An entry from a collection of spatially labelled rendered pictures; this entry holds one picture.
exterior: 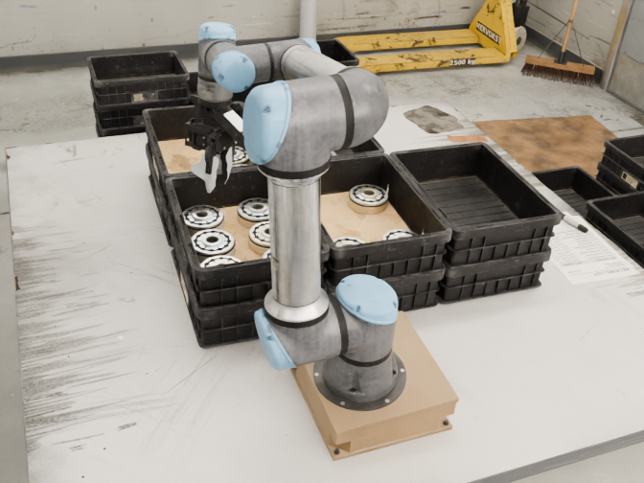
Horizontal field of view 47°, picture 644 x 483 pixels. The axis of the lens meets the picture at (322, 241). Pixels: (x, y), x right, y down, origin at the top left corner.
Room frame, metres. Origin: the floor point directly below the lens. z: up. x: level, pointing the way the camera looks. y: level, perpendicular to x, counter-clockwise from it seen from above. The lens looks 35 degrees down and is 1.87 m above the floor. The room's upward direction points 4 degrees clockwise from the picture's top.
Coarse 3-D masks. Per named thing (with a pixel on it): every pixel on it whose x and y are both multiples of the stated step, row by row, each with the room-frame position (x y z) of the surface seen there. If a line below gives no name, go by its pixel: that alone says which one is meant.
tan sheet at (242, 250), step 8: (224, 208) 1.61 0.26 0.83; (232, 208) 1.61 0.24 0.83; (232, 216) 1.58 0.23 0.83; (224, 224) 1.54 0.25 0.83; (232, 224) 1.54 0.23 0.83; (240, 224) 1.54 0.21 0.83; (232, 232) 1.51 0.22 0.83; (240, 232) 1.51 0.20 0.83; (248, 232) 1.51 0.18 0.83; (240, 240) 1.48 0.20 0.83; (248, 240) 1.48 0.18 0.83; (240, 248) 1.44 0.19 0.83; (248, 248) 1.44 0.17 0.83; (240, 256) 1.41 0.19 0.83; (248, 256) 1.41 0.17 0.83; (256, 256) 1.41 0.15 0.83
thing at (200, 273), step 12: (252, 168) 1.65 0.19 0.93; (168, 180) 1.56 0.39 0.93; (168, 192) 1.52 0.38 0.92; (180, 216) 1.42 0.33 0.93; (180, 228) 1.37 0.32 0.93; (324, 240) 1.36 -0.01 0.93; (192, 252) 1.27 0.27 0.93; (324, 252) 1.31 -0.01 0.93; (192, 264) 1.24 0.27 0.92; (228, 264) 1.24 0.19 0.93; (240, 264) 1.24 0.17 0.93; (252, 264) 1.25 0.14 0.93; (264, 264) 1.26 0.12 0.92; (204, 276) 1.21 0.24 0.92; (216, 276) 1.22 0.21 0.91; (228, 276) 1.23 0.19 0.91
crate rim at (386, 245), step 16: (336, 160) 1.73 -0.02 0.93; (352, 160) 1.74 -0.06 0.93; (416, 192) 1.60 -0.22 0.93; (432, 208) 1.52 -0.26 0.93; (384, 240) 1.37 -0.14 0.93; (400, 240) 1.38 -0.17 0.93; (416, 240) 1.39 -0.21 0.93; (432, 240) 1.40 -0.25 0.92; (448, 240) 1.42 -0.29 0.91; (336, 256) 1.32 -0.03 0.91; (352, 256) 1.33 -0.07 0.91
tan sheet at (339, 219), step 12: (348, 192) 1.74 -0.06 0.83; (324, 204) 1.67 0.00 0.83; (336, 204) 1.67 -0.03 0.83; (348, 204) 1.67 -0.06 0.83; (324, 216) 1.61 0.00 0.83; (336, 216) 1.61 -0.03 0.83; (348, 216) 1.62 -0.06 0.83; (360, 216) 1.62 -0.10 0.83; (372, 216) 1.63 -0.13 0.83; (384, 216) 1.63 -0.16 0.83; (396, 216) 1.64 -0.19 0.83; (336, 228) 1.56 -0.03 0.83; (348, 228) 1.56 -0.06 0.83; (360, 228) 1.56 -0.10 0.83; (372, 228) 1.57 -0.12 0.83; (384, 228) 1.57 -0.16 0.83; (396, 228) 1.58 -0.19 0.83; (408, 228) 1.58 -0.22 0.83; (372, 240) 1.52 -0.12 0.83
